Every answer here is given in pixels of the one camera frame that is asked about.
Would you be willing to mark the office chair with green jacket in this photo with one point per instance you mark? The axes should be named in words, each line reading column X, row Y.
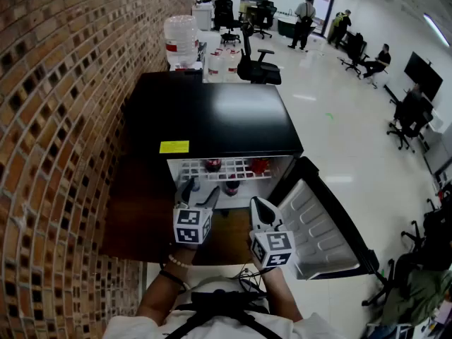
column 420, row 288

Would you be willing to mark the person's left forearm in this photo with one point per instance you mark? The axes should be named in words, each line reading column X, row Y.
column 164, row 291

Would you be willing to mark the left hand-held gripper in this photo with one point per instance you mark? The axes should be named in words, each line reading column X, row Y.
column 192, row 224

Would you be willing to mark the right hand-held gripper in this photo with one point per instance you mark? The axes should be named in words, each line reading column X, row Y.
column 273, row 247

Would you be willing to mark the red drink can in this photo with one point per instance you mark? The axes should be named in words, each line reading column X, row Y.
column 260, row 165

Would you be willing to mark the black wall screen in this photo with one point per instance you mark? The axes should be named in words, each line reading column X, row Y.
column 423, row 75

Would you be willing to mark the black mini fridge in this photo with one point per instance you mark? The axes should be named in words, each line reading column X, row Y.
column 212, row 118

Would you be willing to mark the dark wooden platform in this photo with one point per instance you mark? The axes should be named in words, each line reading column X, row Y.
column 141, row 217

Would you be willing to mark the long ceiling light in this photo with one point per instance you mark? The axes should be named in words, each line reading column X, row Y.
column 436, row 29

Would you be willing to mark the person's right forearm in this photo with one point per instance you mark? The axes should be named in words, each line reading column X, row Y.
column 280, row 295

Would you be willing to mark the black wristband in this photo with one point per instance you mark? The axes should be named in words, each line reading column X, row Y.
column 171, row 277

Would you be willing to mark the black chest harness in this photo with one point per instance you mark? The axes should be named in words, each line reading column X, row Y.
column 219, row 300

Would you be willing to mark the clear water jug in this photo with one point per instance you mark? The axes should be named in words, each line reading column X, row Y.
column 233, row 65
column 215, row 67

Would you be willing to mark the white cabinet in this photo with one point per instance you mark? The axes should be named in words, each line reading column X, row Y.
column 203, row 16

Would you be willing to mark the large clear water bottle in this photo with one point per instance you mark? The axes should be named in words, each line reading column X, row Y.
column 180, row 37

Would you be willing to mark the person's white shirt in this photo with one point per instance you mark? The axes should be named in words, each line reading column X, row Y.
column 310, row 327

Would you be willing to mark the dark green tub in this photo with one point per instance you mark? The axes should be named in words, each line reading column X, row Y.
column 286, row 27

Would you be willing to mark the yellow sticker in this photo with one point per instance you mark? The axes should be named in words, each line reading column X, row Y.
column 173, row 147

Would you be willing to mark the black office chair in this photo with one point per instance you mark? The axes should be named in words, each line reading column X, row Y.
column 226, row 14
column 355, row 48
column 406, row 131
column 257, row 70
column 436, row 224
column 265, row 16

